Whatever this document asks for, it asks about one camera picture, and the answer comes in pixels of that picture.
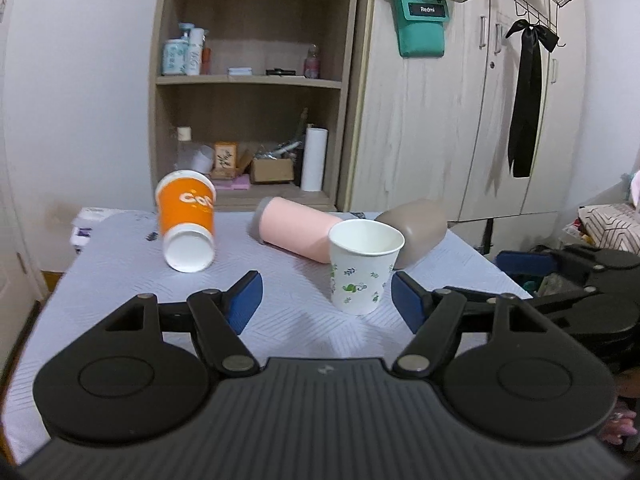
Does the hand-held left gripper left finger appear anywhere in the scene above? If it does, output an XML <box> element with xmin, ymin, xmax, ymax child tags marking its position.
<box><xmin>104</xmin><ymin>270</ymin><xmax>264</xmax><ymax>377</ymax></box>

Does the patterned pillow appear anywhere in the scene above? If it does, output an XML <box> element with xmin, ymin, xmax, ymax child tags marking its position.
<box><xmin>577</xmin><ymin>202</ymin><xmax>640</xmax><ymax>256</ymax></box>

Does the brown cardboard box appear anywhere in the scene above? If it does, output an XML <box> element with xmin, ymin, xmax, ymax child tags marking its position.
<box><xmin>250</xmin><ymin>157</ymin><xmax>295</xmax><ymax>184</ymax></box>

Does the white packet with purple print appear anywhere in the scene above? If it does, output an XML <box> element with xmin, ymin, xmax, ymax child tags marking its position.
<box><xmin>70</xmin><ymin>207</ymin><xmax>117</xmax><ymax>257</ymax></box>

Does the taupe plastic cup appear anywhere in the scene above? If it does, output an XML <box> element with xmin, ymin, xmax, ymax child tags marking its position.
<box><xmin>374</xmin><ymin>199</ymin><xmax>448</xmax><ymax>270</ymax></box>

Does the white paper roll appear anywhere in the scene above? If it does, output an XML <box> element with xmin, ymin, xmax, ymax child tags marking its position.
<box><xmin>300</xmin><ymin>127</ymin><xmax>329</xmax><ymax>192</ymax></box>

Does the clear bottle with beige cap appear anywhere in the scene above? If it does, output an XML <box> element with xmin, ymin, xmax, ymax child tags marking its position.
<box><xmin>175</xmin><ymin>126</ymin><xmax>197</xmax><ymax>172</ymax></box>

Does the pink floral cloth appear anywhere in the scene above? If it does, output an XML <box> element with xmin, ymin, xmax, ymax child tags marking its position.
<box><xmin>600</xmin><ymin>372</ymin><xmax>640</xmax><ymax>448</ymax></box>

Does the teal pouch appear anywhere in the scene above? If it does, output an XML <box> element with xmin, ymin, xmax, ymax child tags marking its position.
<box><xmin>393</xmin><ymin>0</ymin><xmax>449</xmax><ymax>58</ymax></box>

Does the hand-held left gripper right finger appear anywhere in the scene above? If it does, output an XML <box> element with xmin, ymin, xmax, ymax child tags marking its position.
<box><xmin>391</xmin><ymin>270</ymin><xmax>553</xmax><ymax>379</ymax></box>

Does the yellow carton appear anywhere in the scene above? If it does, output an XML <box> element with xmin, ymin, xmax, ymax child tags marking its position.
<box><xmin>214</xmin><ymin>141</ymin><xmax>239</xmax><ymax>181</ymax></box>

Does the black ribbon bow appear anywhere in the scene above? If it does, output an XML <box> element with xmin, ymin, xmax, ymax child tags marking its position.
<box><xmin>505</xmin><ymin>19</ymin><xmax>559</xmax><ymax>178</ymax></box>

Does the wooden bookshelf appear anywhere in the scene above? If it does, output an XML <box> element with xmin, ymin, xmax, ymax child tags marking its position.
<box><xmin>148</xmin><ymin>0</ymin><xmax>361</xmax><ymax>212</ymax></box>

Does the pink cup with grey lid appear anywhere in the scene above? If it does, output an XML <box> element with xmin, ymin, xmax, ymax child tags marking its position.
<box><xmin>251</xmin><ymin>196</ymin><xmax>346</xmax><ymax>264</ymax></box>

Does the white leaf-print paper cup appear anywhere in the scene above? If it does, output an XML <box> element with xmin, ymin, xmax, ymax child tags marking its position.
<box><xmin>328</xmin><ymin>219</ymin><xmax>405</xmax><ymax>316</ymax></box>

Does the wooden wardrobe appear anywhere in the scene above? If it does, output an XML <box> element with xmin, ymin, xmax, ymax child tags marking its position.
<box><xmin>337</xmin><ymin>0</ymin><xmax>588</xmax><ymax>241</ymax></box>

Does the orange paper cup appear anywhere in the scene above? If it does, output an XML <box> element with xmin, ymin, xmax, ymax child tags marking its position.
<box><xmin>155</xmin><ymin>170</ymin><xmax>217</xmax><ymax>274</ymax></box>

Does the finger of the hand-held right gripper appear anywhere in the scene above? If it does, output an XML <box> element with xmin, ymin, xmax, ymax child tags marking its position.
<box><xmin>495</xmin><ymin>246</ymin><xmax>608</xmax><ymax>287</ymax></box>
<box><xmin>442</xmin><ymin>285</ymin><xmax>603</xmax><ymax>322</ymax></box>

